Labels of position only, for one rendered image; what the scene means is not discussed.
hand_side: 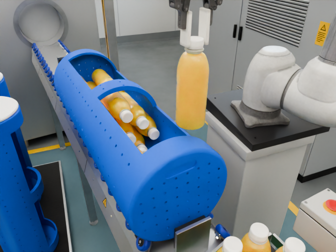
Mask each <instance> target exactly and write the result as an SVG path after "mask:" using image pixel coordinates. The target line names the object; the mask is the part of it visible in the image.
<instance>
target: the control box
mask: <svg viewBox="0 0 336 252"><path fill-rule="evenodd" d="M327 200H336V193H334V192H333V191H331V190H330V189H329V188H327V189H325V190H323V191H321V192H319V193H317V194H315V195H313V196H311V197H310V198H308V199H306V200H304V201H302V202H301V204H300V208H299V210H298V213H297V216H296V219H295V222H294V225H293V228H292V229H293V230H294V231H295V232H296V233H297V234H298V235H300V236H301V237H302V238H303V239H304V240H305V241H306V242H307V243H308V244H310V245H311V246H312V247H313V248H314V249H315V250H316V251H317V252H336V211H333V210H331V209H329V208H328V207H327V206H326V201H327Z"/></svg>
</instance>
